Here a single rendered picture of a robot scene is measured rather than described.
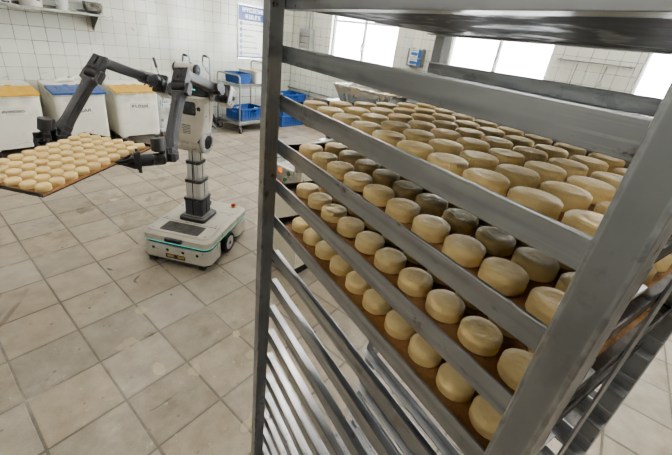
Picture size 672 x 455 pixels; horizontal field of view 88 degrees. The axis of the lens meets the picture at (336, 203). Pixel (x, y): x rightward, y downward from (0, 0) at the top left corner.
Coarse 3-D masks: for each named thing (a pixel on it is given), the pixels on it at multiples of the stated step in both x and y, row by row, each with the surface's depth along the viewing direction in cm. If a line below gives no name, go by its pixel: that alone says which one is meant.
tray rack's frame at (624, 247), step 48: (624, 192) 22; (624, 240) 22; (576, 288) 25; (624, 288) 22; (576, 336) 25; (528, 384) 29; (576, 384) 27; (336, 432) 145; (528, 432) 29; (576, 432) 50
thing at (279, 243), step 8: (280, 160) 238; (296, 176) 225; (304, 176) 224; (280, 200) 243; (280, 208) 245; (288, 208) 239; (280, 216) 247; (280, 240) 254; (280, 248) 257; (288, 248) 250; (288, 256) 253; (296, 256) 249; (296, 264) 253; (304, 264) 266; (296, 272) 262
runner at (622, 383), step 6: (618, 372) 62; (624, 372) 62; (618, 378) 62; (624, 378) 62; (630, 378) 61; (612, 384) 62; (618, 384) 63; (624, 384) 62; (630, 384) 61; (612, 390) 61; (618, 390) 61; (624, 390) 62
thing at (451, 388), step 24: (312, 240) 74; (336, 264) 66; (360, 288) 61; (384, 312) 58; (384, 336) 54; (408, 336) 53; (408, 360) 50; (432, 360) 49; (432, 384) 47; (456, 384) 45; (456, 408) 44; (480, 408) 43; (480, 432) 41
